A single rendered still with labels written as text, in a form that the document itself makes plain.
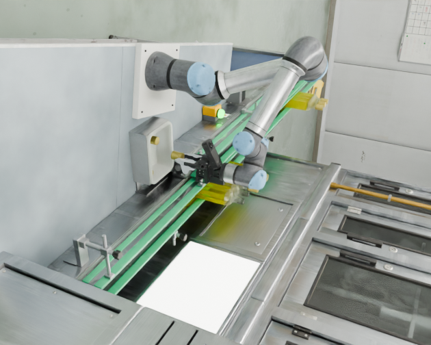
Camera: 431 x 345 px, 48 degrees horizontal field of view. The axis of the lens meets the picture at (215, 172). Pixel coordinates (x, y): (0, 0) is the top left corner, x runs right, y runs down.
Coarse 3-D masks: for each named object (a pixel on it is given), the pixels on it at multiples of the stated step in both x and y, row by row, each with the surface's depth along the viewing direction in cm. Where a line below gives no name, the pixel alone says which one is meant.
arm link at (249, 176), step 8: (240, 168) 179; (248, 168) 177; (256, 168) 176; (240, 176) 177; (248, 176) 176; (256, 176) 175; (264, 176) 177; (240, 184) 179; (248, 184) 177; (256, 184) 175; (264, 184) 179
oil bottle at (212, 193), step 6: (210, 186) 208; (216, 186) 208; (198, 192) 209; (204, 192) 207; (210, 192) 206; (216, 192) 204; (222, 192) 204; (228, 192) 204; (198, 198) 210; (204, 198) 209; (210, 198) 207; (216, 198) 205; (222, 198) 204; (228, 198) 203; (222, 204) 205; (228, 204) 205
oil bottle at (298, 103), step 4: (292, 100) 298; (296, 100) 297; (300, 100) 297; (304, 100) 297; (308, 100) 297; (288, 104) 300; (292, 104) 299; (296, 104) 297; (300, 104) 296; (304, 104) 295; (308, 104) 294; (312, 104) 295; (316, 104) 294; (296, 108) 299; (300, 108) 297; (304, 108) 296; (308, 108) 295; (316, 108) 294; (320, 108) 293
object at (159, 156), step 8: (160, 128) 187; (168, 128) 195; (160, 136) 198; (168, 136) 197; (152, 144) 198; (160, 144) 200; (168, 144) 199; (152, 152) 199; (160, 152) 202; (168, 152) 201; (152, 160) 201; (160, 160) 204; (168, 160) 203; (152, 168) 188; (160, 168) 201; (168, 168) 202; (152, 176) 189; (160, 176) 196
